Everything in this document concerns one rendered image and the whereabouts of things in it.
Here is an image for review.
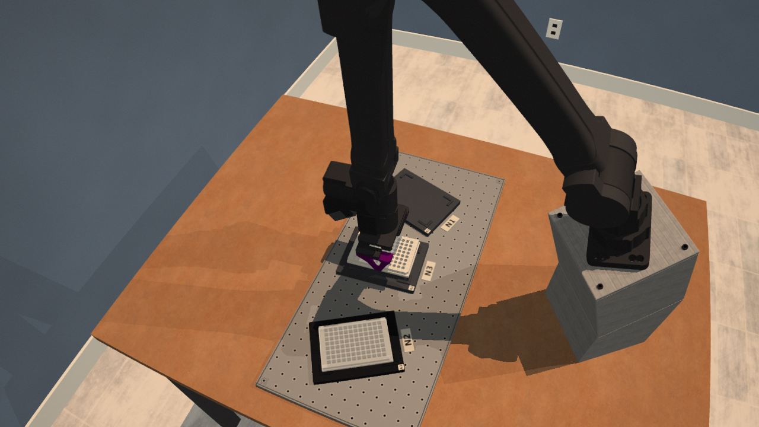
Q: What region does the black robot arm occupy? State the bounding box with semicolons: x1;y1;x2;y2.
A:
317;0;652;270

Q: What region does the white well plate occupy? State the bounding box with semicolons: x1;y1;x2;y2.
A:
318;317;393;372

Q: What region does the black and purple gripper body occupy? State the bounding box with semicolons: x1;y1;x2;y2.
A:
356;204;409;259

